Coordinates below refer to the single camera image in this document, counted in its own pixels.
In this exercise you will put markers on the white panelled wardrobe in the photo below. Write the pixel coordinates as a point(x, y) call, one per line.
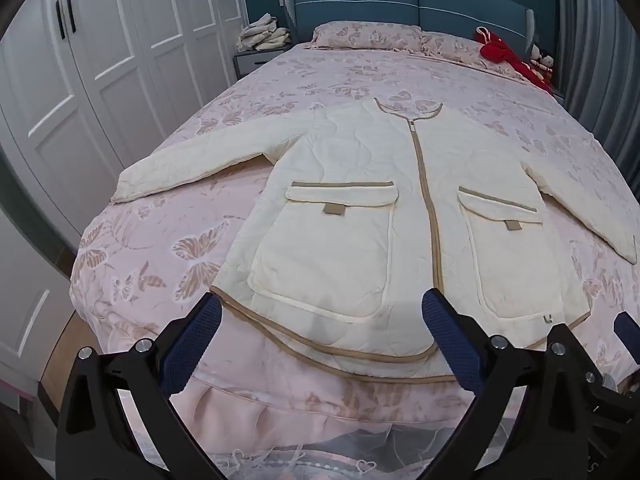
point(100, 60)

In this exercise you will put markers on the grey curtain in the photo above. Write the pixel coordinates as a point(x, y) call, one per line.
point(600, 60)

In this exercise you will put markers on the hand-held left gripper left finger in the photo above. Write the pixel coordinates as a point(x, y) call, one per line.
point(192, 340)

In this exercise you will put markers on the grey nightstand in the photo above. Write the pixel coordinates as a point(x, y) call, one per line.
point(250, 62)

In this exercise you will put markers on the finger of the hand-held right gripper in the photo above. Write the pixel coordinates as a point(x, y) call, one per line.
point(629, 332)

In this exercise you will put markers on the pink butterfly pillow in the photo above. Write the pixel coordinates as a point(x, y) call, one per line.
point(365, 35)
point(450, 47)

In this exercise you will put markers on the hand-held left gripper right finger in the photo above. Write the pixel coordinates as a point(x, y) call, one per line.
point(450, 335)

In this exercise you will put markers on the cream quilted zip jacket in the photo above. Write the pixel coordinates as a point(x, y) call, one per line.
point(350, 185)

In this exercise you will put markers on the red garment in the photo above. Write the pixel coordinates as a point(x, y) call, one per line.
point(500, 52)

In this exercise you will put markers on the white panel door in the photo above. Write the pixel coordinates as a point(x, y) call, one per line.
point(25, 310)

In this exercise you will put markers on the blue upholstered headboard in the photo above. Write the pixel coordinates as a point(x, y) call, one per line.
point(400, 0)

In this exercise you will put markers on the bed with pink butterfly cover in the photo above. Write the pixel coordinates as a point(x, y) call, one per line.
point(175, 260)

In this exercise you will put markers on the pile of beige clothes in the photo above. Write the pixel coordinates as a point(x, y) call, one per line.
point(265, 35)

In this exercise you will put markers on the small plush doll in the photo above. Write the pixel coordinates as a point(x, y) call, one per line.
point(547, 66)
point(536, 53)

